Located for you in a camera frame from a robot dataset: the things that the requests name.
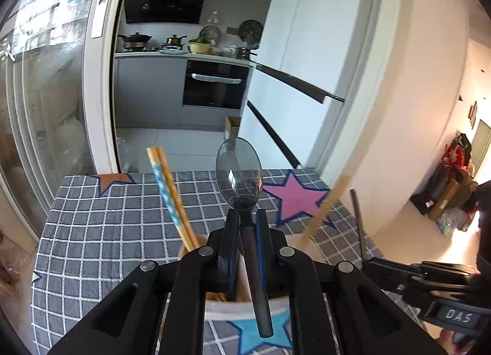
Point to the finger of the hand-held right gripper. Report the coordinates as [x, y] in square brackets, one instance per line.
[402, 274]

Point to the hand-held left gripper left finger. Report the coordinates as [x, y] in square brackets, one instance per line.
[230, 247]

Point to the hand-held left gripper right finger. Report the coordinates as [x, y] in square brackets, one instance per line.
[262, 232]

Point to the pink plastic utensil holder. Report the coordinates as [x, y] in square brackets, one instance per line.
[226, 311]

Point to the striped wooden chopstick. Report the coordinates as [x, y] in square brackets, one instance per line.
[179, 205]

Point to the plain wooden chopstick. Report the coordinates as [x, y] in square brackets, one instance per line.
[330, 209]

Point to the blue floral wooden chopstick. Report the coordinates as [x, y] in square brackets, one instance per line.
[165, 190]

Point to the person's right hand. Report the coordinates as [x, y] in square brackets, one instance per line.
[456, 341]

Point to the colourful plastic bag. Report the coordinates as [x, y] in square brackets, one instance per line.
[454, 222]

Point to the brown cardboard box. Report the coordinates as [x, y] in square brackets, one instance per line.
[445, 201]

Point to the black bag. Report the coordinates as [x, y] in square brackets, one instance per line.
[429, 190]

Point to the red item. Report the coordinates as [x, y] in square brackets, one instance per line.
[454, 157]

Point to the grey checked star tablecloth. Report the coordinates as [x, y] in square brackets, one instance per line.
[96, 224]

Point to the black built-in oven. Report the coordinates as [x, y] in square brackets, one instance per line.
[214, 90]

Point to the grey kitchen cabinet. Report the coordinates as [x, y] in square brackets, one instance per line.
[149, 90]

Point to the silver pot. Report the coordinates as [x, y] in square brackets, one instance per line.
[238, 52]

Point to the yellow-green bowl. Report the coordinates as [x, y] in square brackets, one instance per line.
[199, 47]

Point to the round hanging pan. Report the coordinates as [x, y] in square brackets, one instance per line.
[251, 31]

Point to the white refrigerator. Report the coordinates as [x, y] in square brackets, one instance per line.
[307, 33]

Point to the round hanging plate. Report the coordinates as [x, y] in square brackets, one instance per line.
[209, 33]

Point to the small lidded cooking pot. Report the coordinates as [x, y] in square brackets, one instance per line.
[175, 40]

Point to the black wok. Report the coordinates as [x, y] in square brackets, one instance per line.
[134, 39]

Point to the glass sliding door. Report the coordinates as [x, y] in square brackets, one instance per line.
[46, 90]

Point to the black range hood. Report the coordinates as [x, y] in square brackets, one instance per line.
[165, 4]

